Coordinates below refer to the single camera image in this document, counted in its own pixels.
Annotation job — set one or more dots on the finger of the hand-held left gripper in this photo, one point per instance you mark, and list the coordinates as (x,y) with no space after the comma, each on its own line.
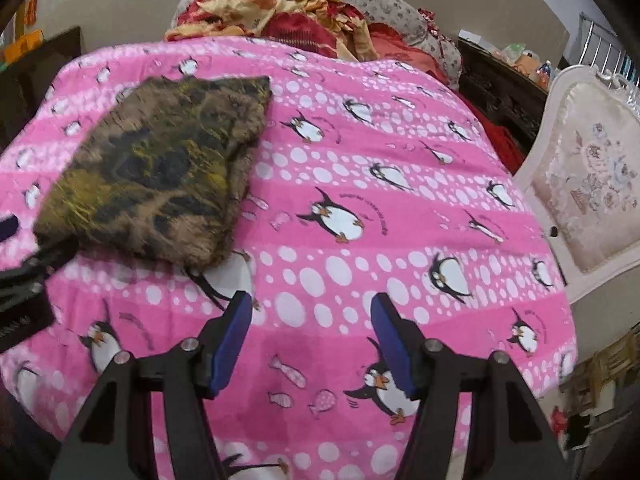
(55,255)
(7,227)

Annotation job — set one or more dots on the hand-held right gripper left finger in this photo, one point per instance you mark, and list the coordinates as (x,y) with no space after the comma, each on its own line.
(232,340)

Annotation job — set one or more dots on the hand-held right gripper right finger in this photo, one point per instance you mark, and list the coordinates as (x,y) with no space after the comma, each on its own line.
(392,345)

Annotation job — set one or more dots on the brown yellow floral garment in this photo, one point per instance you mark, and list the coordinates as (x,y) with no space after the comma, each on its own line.
(150,170)

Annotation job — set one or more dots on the pink penguin print blanket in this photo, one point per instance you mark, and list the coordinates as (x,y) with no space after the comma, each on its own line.
(350,270)

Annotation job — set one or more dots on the small red object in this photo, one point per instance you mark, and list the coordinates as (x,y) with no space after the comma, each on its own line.
(559,419)

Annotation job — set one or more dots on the small black object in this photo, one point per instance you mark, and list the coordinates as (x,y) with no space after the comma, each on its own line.
(578,431)

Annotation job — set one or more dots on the pale wooden furniture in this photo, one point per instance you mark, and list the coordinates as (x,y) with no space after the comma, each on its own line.
(605,370)

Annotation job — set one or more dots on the red cloth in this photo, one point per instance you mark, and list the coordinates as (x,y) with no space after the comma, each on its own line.
(500,145)

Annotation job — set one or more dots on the white upholstered chair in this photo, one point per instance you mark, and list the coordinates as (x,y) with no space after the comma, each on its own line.
(585,185)

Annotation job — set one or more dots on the dark carved wooden cabinet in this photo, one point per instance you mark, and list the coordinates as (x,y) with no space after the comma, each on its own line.
(500,90)

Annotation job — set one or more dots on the pile of colourful packets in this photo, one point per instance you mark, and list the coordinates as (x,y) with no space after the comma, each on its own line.
(525,62)

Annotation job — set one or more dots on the red yellow floral quilt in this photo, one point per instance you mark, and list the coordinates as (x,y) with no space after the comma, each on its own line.
(300,25)

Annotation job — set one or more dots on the grey floral pillow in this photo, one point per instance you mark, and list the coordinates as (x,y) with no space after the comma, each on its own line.
(380,5)

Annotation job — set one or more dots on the metal stair railing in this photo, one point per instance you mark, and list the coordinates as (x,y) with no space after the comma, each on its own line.
(600,45)

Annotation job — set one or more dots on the red wall poster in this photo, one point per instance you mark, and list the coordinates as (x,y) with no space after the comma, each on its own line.
(32,11)

